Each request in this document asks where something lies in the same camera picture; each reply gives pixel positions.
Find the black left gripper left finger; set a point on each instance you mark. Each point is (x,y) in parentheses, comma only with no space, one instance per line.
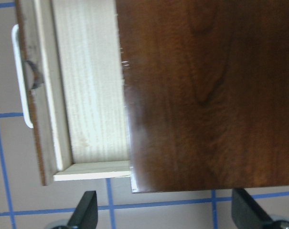
(85,215)

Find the light wood drawer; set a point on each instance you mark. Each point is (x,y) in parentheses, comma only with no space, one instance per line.
(71,84)

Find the white drawer handle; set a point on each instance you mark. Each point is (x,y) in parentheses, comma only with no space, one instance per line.
(18,78)

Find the dark wooden drawer cabinet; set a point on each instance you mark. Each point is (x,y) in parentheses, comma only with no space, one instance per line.
(207,93)

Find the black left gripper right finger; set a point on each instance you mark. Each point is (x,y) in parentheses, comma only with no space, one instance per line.
(247,213)

